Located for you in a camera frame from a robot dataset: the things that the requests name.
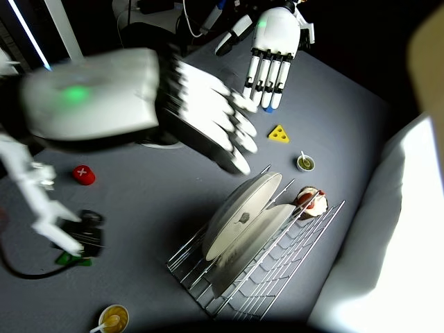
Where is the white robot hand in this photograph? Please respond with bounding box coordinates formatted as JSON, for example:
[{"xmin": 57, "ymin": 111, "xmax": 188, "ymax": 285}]
[
  {"xmin": 19, "ymin": 46, "xmax": 260, "ymax": 177},
  {"xmin": 214, "ymin": 6, "xmax": 302, "ymax": 109}
]

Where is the white plate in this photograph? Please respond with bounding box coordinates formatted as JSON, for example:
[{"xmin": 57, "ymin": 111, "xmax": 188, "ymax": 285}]
[
  {"xmin": 200, "ymin": 172, "xmax": 284, "ymax": 262},
  {"xmin": 207, "ymin": 203, "xmax": 296, "ymax": 300}
]

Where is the grey and blue tool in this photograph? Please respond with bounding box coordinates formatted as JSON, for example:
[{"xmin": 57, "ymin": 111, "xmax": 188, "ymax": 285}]
[{"xmin": 199, "ymin": 0, "xmax": 227, "ymax": 35}]

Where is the red cylinder with white cross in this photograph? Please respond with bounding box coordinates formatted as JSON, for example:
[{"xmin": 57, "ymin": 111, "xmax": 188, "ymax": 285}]
[{"xmin": 71, "ymin": 164, "xmax": 96, "ymax": 187}]

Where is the white light bar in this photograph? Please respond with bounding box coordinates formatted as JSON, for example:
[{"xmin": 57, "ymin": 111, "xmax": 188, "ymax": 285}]
[{"xmin": 6, "ymin": 0, "xmax": 53, "ymax": 72}]

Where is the yellow triangle block with holes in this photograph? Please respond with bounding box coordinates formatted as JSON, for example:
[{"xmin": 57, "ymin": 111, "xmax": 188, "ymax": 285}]
[{"xmin": 266, "ymin": 124, "xmax": 291, "ymax": 144}]

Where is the grey tablecloth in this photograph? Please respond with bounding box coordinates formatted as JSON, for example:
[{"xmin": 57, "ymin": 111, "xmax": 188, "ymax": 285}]
[{"xmin": 0, "ymin": 31, "xmax": 422, "ymax": 333}]

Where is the small bowl with spoon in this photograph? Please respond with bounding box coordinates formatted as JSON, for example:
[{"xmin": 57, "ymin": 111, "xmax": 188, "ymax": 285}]
[{"xmin": 296, "ymin": 151, "xmax": 316, "ymax": 173}]

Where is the green block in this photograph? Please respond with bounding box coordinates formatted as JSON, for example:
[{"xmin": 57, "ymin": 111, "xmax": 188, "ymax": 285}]
[{"xmin": 56, "ymin": 252, "xmax": 94, "ymax": 268}]

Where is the tan blurred panel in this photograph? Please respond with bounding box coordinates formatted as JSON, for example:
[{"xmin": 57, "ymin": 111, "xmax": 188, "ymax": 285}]
[{"xmin": 407, "ymin": 6, "xmax": 444, "ymax": 115}]

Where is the toy cupcake with strawberries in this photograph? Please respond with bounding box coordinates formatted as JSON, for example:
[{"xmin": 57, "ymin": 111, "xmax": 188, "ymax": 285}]
[{"xmin": 294, "ymin": 186, "xmax": 330, "ymax": 221}]

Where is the yellow soup bowl with spoon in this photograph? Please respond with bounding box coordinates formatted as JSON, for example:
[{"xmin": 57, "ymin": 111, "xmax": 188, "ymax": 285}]
[{"xmin": 89, "ymin": 304, "xmax": 130, "ymax": 333}]

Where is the white padded backdrop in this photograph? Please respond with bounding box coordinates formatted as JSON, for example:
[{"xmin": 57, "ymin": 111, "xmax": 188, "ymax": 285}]
[{"xmin": 307, "ymin": 112, "xmax": 444, "ymax": 333}]

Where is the white frame post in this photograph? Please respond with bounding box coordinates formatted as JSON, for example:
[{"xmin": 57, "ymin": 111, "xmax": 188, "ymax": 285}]
[{"xmin": 43, "ymin": 0, "xmax": 85, "ymax": 64}]

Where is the white cable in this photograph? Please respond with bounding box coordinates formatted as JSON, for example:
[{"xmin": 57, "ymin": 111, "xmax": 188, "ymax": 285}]
[{"xmin": 182, "ymin": 0, "xmax": 206, "ymax": 38}]

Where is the black cable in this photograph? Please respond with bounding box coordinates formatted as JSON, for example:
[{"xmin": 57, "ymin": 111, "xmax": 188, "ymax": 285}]
[{"xmin": 0, "ymin": 242, "xmax": 70, "ymax": 280}]

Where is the silver wire dish rack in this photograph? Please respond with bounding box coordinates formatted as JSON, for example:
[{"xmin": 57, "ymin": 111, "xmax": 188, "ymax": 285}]
[{"xmin": 166, "ymin": 164, "xmax": 347, "ymax": 321}]

